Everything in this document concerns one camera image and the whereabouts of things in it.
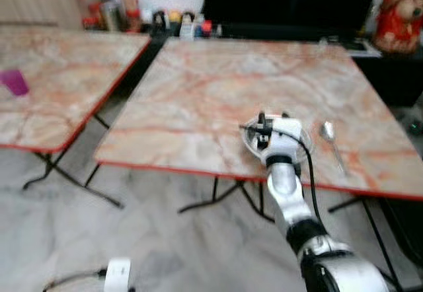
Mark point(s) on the silver metal spoon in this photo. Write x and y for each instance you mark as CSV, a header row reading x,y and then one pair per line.
x,y
327,131

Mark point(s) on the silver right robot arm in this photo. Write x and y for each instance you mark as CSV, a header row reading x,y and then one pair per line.
x,y
284,186

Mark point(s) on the black folding table legs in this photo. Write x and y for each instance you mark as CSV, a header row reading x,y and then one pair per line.
x,y
215,189
99,191

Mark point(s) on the small red box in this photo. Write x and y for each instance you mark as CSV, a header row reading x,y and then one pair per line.
x,y
206,26

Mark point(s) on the black television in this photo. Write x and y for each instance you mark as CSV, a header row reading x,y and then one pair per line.
x,y
291,4

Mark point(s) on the black and white box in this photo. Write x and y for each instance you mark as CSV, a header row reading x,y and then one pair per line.
x,y
187,28

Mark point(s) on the yellow round figurine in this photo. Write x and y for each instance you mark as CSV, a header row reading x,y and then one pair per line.
x,y
174,16

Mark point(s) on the black mouse figurine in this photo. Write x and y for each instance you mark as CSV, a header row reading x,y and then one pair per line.
x,y
160,21

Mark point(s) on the red and gold statue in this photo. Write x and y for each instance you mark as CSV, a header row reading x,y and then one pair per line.
x,y
396,21

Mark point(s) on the metal tin can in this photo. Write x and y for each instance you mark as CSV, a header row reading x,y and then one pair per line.
x,y
110,16

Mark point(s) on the short red lid jar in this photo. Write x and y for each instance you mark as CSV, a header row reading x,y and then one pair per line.
x,y
90,22

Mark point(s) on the clear red lid jar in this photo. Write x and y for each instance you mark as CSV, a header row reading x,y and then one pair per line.
x,y
82,4

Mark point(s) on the light wooden cabinet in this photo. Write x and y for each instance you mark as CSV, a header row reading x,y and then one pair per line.
x,y
39,4

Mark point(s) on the purple plastic cup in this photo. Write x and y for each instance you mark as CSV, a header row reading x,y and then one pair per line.
x,y
14,82

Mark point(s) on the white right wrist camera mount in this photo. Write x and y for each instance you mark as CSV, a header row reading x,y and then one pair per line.
x,y
284,140

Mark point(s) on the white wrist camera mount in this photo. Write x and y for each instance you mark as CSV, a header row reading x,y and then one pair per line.
x,y
284,140
117,275

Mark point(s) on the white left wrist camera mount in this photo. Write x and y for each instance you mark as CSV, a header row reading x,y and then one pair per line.
x,y
117,275

